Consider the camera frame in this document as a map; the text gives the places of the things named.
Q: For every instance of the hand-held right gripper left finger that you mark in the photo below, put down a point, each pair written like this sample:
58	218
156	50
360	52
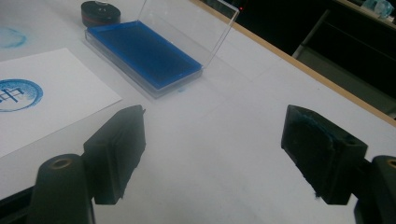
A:
118	155

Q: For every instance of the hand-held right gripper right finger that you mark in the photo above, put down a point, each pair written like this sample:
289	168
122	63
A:
323	155

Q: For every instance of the blue ink pad clear case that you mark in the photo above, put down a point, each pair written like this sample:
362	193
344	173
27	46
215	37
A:
146	53

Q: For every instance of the black round stamp cap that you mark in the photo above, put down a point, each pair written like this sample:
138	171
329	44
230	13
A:
99	15

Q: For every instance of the wooden table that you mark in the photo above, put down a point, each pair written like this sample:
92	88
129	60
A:
311	74

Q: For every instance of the white paper sheet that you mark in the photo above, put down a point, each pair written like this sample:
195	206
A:
62	93

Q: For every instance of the large white board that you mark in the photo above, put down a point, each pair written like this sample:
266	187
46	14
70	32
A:
218	155

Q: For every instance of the pale teal translucent object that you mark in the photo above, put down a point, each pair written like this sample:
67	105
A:
378	7

